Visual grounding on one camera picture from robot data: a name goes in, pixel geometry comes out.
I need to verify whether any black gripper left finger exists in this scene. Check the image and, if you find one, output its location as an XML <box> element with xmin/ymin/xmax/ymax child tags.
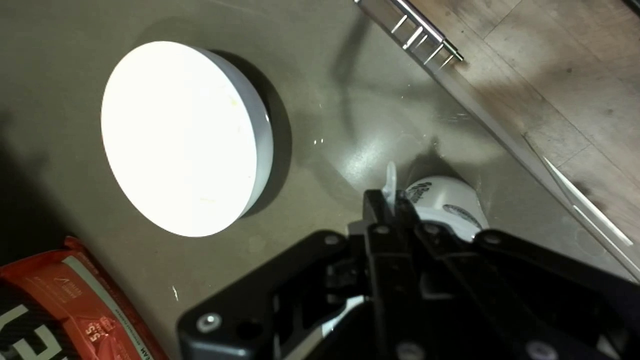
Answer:
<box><xmin>176</xmin><ymin>189</ymin><xmax>418</xmax><ymax>360</ymax></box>

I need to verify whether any black red whey bag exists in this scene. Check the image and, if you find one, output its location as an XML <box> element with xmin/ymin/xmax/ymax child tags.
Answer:
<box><xmin>0</xmin><ymin>234</ymin><xmax>168</xmax><ymax>360</ymax></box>

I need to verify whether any white bowl with powder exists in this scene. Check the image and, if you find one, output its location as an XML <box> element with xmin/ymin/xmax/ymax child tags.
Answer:
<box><xmin>98</xmin><ymin>39</ymin><xmax>276</xmax><ymax>241</ymax></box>

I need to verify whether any clear open shaker cup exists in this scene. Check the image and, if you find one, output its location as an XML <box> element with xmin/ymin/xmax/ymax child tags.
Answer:
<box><xmin>401</xmin><ymin>174</ymin><xmax>492</xmax><ymax>244</ymax></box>

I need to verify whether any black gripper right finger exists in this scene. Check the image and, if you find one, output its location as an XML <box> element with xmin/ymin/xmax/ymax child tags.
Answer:
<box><xmin>395</xmin><ymin>194</ymin><xmax>640</xmax><ymax>360</ymax></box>

